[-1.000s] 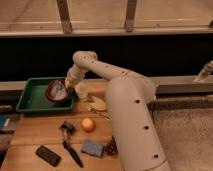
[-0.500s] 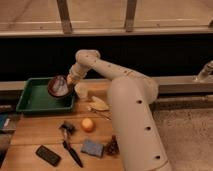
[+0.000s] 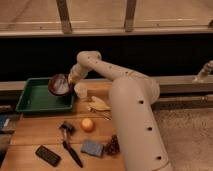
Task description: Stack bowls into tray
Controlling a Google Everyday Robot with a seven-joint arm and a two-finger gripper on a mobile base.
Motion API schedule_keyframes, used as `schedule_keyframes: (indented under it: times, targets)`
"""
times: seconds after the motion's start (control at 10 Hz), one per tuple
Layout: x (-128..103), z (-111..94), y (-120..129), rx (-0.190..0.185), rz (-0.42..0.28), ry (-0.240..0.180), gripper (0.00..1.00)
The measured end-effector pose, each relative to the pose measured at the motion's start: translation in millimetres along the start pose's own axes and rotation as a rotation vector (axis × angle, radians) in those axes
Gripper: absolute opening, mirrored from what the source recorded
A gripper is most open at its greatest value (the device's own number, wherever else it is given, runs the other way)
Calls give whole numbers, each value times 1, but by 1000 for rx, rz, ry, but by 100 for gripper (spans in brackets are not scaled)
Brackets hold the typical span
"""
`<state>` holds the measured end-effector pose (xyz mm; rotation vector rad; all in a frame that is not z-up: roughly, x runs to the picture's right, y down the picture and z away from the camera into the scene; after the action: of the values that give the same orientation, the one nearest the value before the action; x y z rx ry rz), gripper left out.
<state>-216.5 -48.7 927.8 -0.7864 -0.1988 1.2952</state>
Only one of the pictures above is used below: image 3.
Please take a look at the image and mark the dark red bowl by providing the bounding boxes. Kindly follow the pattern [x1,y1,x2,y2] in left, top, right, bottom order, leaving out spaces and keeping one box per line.
[48,74,73,96]

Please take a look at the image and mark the white cup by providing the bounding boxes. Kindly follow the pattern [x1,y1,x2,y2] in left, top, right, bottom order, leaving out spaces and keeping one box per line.
[74,83,88,99]

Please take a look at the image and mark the orange fruit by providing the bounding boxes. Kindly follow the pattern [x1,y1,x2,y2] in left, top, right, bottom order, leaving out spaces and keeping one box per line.
[81,118,95,132]

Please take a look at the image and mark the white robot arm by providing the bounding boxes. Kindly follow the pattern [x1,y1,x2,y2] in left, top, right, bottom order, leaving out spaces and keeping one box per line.
[68,51,174,171]

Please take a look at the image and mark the blue sponge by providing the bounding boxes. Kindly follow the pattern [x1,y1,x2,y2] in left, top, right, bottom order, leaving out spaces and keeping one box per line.
[81,140,103,157]

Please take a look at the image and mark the black smartphone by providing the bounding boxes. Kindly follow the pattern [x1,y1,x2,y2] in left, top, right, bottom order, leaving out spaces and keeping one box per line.
[35,145,61,167]

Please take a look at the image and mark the pine cone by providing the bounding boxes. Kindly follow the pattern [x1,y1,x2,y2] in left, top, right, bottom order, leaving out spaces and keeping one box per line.
[104,135,120,155]

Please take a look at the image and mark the clear plastic bowl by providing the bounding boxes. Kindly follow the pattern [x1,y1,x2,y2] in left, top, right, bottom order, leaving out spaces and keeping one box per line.
[53,74,69,94]

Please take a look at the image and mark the green plastic tray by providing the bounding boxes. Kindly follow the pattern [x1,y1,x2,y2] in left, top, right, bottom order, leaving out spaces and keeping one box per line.
[16,77,75,113]

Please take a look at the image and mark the wooden board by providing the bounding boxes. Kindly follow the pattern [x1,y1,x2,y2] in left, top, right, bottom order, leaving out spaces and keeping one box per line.
[0,81,126,171]

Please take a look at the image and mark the metal fork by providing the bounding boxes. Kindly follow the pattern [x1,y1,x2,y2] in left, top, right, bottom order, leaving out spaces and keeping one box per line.
[88,107,111,120]

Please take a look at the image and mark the black brush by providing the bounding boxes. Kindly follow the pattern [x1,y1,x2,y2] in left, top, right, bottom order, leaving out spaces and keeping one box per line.
[59,121,75,140]

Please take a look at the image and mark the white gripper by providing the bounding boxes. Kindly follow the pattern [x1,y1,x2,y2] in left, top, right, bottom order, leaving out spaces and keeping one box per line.
[68,64,88,84]

